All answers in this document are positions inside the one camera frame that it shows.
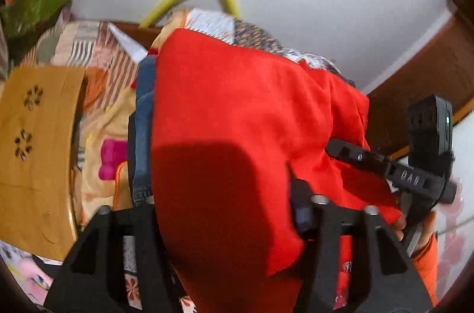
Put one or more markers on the person's right hand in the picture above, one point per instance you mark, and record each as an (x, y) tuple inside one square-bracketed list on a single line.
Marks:
[(428, 228)]

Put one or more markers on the dark blue jeans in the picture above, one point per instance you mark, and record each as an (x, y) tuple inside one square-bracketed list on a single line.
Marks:
[(142, 131)]

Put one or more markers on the person's right forearm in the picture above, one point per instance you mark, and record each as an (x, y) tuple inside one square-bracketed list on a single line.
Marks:
[(427, 268)]

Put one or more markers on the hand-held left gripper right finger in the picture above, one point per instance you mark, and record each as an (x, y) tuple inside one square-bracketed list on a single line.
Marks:
[(300, 213)]

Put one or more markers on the pink plush toy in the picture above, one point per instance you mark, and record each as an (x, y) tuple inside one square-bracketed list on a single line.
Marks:
[(29, 276)]

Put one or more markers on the green patterned cloth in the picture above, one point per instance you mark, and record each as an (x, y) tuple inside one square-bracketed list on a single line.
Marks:
[(33, 9)]

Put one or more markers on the red zip jacket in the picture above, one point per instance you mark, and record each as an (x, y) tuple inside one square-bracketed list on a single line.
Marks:
[(240, 131)]

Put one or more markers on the beige cartoon blanket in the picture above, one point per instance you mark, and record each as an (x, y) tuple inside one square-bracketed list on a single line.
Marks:
[(100, 113)]

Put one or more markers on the wooden lap desk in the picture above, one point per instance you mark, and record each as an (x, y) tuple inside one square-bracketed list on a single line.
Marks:
[(33, 157)]

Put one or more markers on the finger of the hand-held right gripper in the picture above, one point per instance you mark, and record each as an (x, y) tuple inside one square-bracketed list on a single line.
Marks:
[(351, 152)]

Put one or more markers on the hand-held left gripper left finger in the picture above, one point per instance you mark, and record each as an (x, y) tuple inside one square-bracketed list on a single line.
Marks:
[(144, 228)]

